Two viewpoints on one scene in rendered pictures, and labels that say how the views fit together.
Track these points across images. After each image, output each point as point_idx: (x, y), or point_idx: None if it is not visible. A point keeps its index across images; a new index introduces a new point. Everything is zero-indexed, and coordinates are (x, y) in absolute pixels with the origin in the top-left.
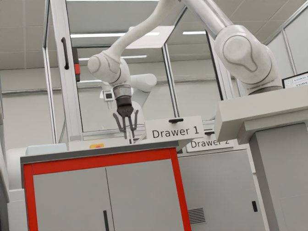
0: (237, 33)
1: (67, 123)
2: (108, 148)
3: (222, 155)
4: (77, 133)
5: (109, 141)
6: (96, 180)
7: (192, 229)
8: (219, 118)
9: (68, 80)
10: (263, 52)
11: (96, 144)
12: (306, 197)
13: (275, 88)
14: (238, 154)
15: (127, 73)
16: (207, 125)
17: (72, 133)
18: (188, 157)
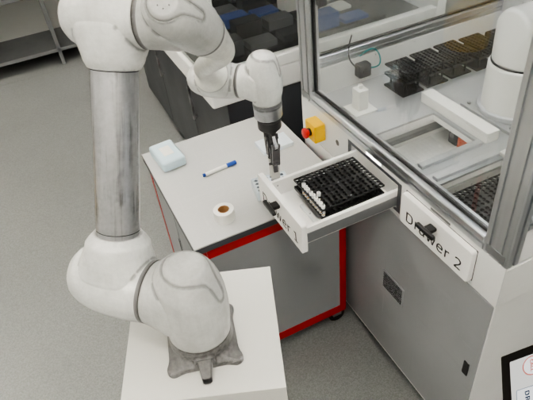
0: (71, 260)
1: (301, 71)
2: (166, 201)
3: (450, 271)
4: (307, 90)
5: (331, 125)
6: (171, 215)
7: (387, 294)
8: None
9: (301, 6)
10: (92, 309)
11: (309, 123)
12: None
13: (170, 341)
14: (473, 297)
15: (253, 91)
16: (444, 213)
17: (304, 86)
18: (404, 226)
